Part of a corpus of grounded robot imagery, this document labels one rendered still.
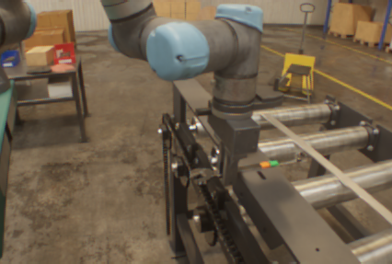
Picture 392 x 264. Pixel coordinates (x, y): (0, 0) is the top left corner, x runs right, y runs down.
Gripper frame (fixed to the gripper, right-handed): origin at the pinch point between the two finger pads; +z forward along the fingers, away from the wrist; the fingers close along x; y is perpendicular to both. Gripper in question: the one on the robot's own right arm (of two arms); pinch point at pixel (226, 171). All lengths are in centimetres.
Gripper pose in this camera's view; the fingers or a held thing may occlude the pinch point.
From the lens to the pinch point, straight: 59.0
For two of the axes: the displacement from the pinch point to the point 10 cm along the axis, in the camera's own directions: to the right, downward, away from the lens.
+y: -9.6, 1.2, -2.6
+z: -0.2, 8.8, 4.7
